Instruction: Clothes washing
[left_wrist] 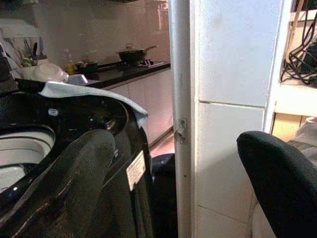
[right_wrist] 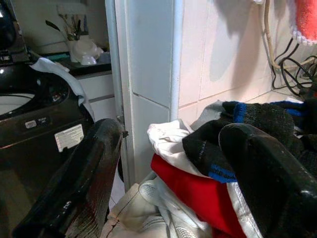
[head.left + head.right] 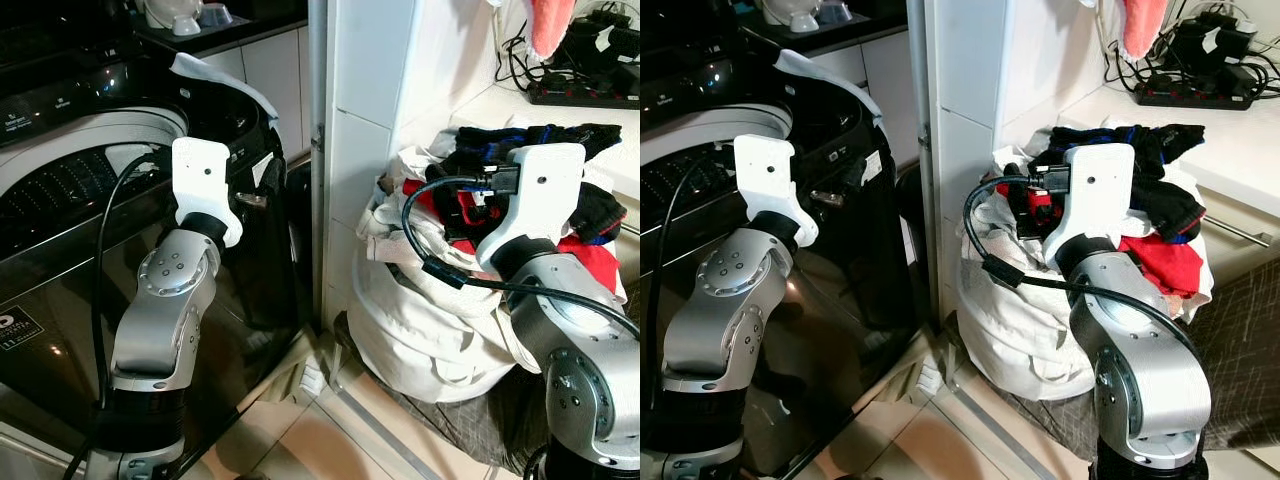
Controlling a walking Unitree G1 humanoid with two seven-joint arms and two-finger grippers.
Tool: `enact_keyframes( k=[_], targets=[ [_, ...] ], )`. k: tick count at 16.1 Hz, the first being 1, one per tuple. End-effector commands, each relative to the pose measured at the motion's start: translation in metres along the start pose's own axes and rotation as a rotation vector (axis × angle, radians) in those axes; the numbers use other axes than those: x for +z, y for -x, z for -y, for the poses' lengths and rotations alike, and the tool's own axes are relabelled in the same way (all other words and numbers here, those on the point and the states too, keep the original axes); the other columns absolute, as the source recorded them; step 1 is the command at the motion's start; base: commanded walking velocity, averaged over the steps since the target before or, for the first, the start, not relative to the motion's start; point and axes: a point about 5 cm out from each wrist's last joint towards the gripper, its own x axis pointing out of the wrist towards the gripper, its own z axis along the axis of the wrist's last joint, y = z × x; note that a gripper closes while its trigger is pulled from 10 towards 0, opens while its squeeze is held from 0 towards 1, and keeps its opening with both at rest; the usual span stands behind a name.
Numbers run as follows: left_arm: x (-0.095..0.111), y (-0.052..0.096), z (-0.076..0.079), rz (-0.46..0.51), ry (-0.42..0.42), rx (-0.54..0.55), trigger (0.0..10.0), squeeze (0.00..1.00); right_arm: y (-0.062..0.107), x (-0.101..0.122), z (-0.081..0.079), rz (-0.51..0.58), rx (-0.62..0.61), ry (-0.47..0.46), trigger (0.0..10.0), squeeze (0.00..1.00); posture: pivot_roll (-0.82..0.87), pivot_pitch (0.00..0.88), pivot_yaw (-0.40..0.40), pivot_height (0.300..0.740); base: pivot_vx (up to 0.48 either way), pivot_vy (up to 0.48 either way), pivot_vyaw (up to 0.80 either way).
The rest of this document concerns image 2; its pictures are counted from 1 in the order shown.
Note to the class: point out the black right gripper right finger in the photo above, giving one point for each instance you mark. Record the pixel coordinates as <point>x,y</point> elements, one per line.
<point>270,178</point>

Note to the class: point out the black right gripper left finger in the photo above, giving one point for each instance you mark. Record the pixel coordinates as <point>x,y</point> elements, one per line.
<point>81,178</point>

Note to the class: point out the black top-load washing machine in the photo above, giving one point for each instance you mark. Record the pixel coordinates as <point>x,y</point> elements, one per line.
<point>32,111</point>

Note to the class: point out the black knit sock blue stripes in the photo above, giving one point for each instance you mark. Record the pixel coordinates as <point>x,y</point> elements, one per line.
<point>262,116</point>

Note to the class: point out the beige stitched garment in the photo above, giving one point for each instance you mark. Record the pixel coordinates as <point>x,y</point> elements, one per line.
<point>133,215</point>

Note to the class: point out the black sock with blue label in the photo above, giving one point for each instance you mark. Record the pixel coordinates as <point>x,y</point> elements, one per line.
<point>210,148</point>

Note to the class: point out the red garment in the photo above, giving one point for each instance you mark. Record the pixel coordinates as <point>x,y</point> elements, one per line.
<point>198,188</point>

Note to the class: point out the white cabinet with dark countertop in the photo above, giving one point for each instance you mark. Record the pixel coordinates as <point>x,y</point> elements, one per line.
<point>91,81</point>

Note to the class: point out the white cloth on washer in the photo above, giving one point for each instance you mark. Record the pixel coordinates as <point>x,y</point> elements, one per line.
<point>67,79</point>

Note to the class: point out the white vase with plant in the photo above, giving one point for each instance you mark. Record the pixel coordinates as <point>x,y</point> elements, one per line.
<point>79,47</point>

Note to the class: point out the pink and white towel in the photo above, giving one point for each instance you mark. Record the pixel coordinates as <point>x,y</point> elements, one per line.
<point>305,21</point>

